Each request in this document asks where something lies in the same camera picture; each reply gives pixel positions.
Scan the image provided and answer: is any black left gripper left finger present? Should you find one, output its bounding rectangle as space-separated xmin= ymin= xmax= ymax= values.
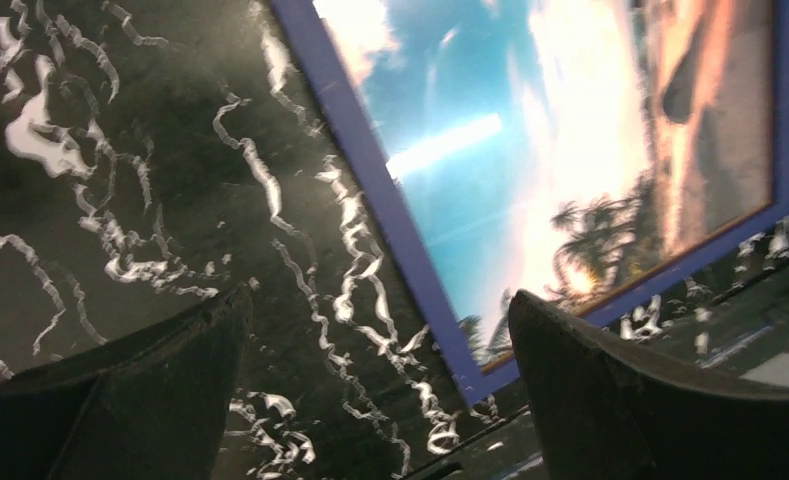
xmin=0 ymin=285 xmax=253 ymax=479

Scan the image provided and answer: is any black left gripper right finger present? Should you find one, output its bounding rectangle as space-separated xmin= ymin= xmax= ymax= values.
xmin=509 ymin=290 xmax=789 ymax=479

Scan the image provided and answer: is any wooden picture frame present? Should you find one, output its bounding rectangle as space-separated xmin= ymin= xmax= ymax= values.
xmin=272 ymin=1 xmax=789 ymax=406

